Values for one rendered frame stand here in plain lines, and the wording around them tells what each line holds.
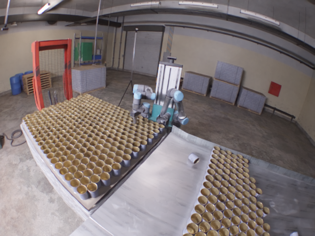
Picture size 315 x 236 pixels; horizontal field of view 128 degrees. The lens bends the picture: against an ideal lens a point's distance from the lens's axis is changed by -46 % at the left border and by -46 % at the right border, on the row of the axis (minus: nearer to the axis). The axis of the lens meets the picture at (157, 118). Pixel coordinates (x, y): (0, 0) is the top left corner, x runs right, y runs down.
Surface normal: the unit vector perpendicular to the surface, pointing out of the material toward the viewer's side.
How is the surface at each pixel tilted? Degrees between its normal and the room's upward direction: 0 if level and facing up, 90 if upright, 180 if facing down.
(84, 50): 90
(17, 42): 90
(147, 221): 0
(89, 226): 0
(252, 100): 88
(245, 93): 88
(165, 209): 0
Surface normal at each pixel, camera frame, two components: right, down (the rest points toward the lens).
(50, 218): 0.13, -0.88
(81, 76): 0.88, 0.30
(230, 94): -0.48, 0.35
